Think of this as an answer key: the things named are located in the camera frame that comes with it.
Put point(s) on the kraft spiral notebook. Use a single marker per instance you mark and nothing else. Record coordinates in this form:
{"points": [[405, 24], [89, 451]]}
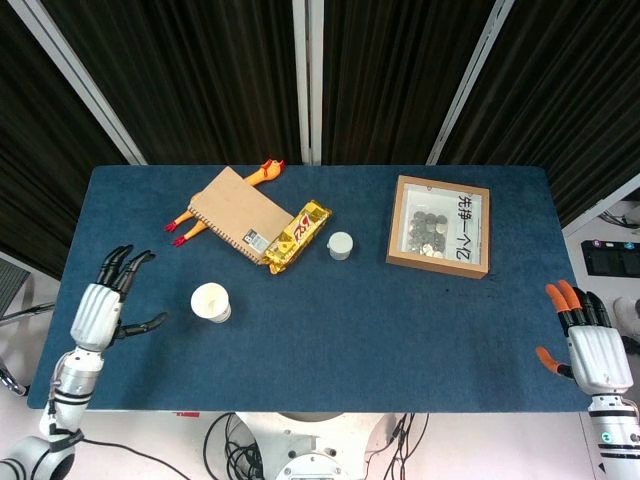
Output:
{"points": [[240, 212]]}

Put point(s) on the small grey lidded container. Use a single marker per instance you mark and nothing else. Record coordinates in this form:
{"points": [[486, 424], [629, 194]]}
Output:
{"points": [[340, 245]]}

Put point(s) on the white shoe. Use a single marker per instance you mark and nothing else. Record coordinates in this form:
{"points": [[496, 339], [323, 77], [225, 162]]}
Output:
{"points": [[629, 310]]}

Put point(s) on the left black-fingered robot hand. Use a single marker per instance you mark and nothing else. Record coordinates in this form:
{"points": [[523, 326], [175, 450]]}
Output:
{"points": [[97, 310]]}

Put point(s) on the yellow snack package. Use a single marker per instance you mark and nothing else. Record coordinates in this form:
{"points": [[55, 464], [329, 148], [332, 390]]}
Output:
{"points": [[297, 235]]}

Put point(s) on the wooden shadow box with coins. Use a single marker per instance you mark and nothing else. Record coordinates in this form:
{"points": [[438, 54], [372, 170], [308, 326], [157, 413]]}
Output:
{"points": [[440, 225]]}

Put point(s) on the white partition post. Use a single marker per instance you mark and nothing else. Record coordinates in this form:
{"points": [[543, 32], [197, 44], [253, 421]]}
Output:
{"points": [[307, 80], [470, 80], [600, 205], [75, 75]]}

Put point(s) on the right orange-tipped robot hand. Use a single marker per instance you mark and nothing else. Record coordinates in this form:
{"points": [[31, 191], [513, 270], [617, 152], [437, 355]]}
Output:
{"points": [[600, 357]]}

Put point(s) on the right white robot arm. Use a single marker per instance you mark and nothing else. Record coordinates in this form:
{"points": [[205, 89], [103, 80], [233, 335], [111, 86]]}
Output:
{"points": [[615, 440]]}

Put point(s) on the yellow rubber chicken toy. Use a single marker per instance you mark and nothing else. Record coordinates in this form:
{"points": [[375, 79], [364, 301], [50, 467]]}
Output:
{"points": [[267, 172]]}

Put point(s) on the black curtain panel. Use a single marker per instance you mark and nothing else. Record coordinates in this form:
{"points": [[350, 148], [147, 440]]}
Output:
{"points": [[390, 80], [30, 150], [565, 90], [200, 80]]}

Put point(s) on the black box with buttons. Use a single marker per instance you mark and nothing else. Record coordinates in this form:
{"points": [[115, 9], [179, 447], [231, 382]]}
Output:
{"points": [[612, 260]]}

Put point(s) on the white paper cup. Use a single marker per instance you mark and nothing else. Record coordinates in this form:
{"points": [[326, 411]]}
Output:
{"points": [[210, 302]]}

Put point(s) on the grey chair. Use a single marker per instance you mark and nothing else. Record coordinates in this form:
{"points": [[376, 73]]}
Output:
{"points": [[12, 287]]}

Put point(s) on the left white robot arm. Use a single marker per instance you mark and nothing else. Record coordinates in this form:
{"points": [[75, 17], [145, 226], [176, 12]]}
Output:
{"points": [[75, 380]]}

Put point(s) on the blue felt table mat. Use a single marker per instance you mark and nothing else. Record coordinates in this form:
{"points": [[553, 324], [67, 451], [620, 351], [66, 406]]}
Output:
{"points": [[350, 325]]}

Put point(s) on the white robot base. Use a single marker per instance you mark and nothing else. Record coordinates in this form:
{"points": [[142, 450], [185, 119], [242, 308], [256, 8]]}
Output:
{"points": [[310, 450]]}

